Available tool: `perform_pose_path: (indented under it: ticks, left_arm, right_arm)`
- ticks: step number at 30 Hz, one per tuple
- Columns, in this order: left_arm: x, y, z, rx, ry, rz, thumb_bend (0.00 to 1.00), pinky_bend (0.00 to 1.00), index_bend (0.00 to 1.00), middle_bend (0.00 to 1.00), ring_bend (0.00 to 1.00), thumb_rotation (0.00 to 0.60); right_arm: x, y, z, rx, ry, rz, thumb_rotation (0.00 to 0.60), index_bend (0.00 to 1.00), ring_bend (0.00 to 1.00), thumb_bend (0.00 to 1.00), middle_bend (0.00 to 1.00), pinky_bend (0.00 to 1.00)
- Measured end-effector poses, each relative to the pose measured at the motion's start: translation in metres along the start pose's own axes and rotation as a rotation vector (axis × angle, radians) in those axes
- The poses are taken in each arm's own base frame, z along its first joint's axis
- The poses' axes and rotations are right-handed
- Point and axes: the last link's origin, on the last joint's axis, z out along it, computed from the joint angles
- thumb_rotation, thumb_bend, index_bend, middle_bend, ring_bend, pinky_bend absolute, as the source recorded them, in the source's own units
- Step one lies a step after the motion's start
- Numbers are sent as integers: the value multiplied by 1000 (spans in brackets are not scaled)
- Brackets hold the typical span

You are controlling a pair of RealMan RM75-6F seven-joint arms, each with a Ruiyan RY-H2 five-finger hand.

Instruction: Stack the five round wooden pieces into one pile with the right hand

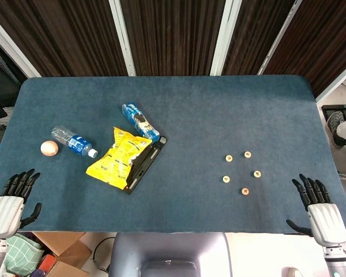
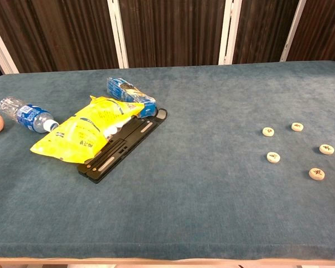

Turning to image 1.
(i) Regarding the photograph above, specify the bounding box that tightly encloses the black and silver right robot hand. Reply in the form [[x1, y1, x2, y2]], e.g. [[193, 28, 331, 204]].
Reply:
[[285, 173, 346, 248]]

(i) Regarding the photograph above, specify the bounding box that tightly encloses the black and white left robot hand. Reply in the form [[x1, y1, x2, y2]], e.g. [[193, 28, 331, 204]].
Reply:
[[0, 169, 43, 239]]

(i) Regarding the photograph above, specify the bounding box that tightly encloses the green checked cloth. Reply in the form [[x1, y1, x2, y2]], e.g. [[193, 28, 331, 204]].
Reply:
[[1, 233, 44, 276]]

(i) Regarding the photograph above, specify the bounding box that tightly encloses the white sneaker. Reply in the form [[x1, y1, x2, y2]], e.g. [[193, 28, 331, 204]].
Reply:
[[285, 267, 306, 277]]

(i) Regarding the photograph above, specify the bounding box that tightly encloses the red notebook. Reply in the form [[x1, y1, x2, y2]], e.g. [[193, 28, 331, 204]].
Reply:
[[39, 253, 58, 272]]

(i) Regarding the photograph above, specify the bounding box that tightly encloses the brown cardboard box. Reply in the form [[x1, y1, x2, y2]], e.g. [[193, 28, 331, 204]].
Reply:
[[31, 231, 93, 277]]

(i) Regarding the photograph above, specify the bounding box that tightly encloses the beige wooden ball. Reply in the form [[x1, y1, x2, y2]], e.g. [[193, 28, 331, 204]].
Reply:
[[40, 140, 59, 158]]

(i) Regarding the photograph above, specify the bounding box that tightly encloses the dark grey sneaker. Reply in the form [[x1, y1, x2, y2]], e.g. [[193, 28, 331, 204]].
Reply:
[[326, 111, 346, 149]]

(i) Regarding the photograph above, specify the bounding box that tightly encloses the clear plastic water bottle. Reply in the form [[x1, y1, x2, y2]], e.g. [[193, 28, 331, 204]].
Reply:
[[51, 125, 99, 159]]

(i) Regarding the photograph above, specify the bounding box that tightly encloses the black floor tray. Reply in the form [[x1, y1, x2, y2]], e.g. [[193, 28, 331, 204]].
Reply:
[[321, 104, 346, 122]]

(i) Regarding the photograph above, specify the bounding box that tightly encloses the yellow chips bag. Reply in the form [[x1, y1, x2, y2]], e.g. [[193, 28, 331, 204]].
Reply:
[[85, 126, 153, 190]]

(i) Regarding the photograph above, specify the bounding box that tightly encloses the dark monitor screen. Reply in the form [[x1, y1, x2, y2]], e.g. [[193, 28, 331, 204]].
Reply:
[[0, 56, 21, 109]]

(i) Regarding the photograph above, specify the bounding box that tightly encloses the grey robot torso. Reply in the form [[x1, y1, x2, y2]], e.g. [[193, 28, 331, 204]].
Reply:
[[108, 232, 233, 277]]

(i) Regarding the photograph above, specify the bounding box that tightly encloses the blue cookie pack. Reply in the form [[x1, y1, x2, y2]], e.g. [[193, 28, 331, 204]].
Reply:
[[121, 102, 160, 143]]

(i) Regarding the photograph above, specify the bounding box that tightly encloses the blue felt table cloth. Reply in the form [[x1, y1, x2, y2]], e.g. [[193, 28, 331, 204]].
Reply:
[[0, 75, 346, 234]]

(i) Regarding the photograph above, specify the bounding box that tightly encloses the black floor cable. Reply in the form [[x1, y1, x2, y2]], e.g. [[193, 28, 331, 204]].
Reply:
[[92, 236, 116, 272]]

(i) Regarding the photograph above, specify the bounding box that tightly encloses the white partition post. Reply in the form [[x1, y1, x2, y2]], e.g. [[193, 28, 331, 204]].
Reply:
[[108, 0, 137, 77], [315, 57, 346, 102], [0, 11, 42, 78], [256, 0, 303, 76], [209, 0, 243, 76]]

